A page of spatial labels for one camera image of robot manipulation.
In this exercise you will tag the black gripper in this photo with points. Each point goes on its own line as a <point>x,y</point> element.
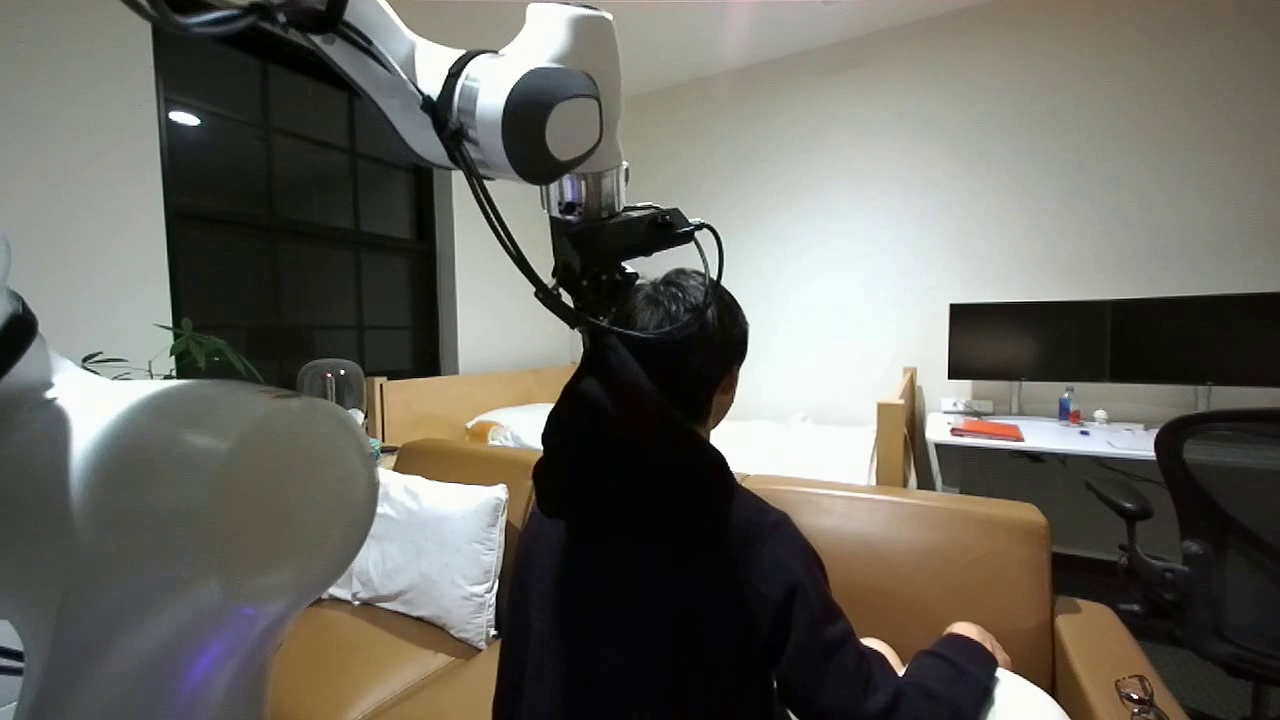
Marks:
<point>593,252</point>

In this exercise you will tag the dark navy hoodie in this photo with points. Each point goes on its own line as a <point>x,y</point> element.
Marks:
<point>641,574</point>

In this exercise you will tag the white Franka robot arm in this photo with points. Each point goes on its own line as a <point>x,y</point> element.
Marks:
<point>173,562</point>

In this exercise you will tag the person head black hair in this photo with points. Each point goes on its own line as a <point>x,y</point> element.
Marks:
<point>692,347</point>

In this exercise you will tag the person right hand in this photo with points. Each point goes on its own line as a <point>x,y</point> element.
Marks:
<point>984,641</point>

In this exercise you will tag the white bed bedding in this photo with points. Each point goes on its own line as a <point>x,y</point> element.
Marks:
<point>801,447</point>

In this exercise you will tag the glass dome jar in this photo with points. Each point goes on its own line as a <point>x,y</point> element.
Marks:
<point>331,380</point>

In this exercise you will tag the white square pillow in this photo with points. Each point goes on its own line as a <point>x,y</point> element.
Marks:
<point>427,554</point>

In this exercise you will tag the dark framed window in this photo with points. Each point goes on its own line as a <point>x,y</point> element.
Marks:
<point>293,243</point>

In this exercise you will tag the green house plant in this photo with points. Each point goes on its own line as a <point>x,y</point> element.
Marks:
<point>205,356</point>

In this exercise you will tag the red flat desk item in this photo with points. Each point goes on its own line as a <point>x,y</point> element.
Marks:
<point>984,431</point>

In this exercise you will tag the tan leather sofa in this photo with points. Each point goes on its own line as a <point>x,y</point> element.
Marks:
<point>923,562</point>

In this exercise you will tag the white desk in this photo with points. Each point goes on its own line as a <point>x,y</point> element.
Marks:
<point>1052,439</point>

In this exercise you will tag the blue bottle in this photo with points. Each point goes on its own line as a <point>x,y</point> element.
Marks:
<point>1064,405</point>

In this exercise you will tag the black flat monitor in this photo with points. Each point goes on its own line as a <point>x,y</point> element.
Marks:
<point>1105,340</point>

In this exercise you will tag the small metal item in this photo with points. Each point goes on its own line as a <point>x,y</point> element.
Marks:
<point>1136,698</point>

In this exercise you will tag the black office chair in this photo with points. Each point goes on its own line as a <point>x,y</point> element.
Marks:
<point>1224,535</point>

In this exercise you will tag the light wooden bed frame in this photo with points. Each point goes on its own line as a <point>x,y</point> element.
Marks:
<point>443,405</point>

